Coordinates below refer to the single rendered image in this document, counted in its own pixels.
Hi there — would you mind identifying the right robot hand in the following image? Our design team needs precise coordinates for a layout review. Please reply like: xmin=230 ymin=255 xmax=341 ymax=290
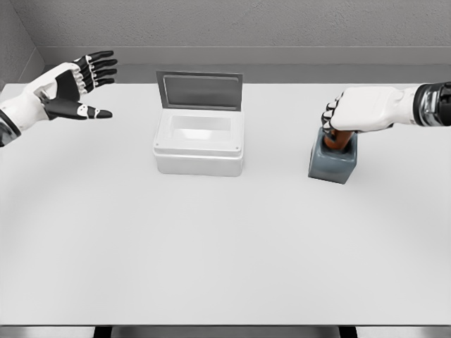
xmin=320 ymin=86 xmax=405 ymax=137

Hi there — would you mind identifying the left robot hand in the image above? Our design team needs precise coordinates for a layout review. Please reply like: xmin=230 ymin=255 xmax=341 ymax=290
xmin=23 ymin=50 xmax=118 ymax=121

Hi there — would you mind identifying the grey square bottle brown cap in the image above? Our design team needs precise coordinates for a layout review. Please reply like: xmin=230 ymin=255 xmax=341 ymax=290
xmin=307 ymin=125 xmax=359 ymax=184

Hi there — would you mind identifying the white box with open lid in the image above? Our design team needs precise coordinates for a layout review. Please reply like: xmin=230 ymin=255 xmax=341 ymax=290
xmin=152 ymin=70 xmax=245 ymax=177

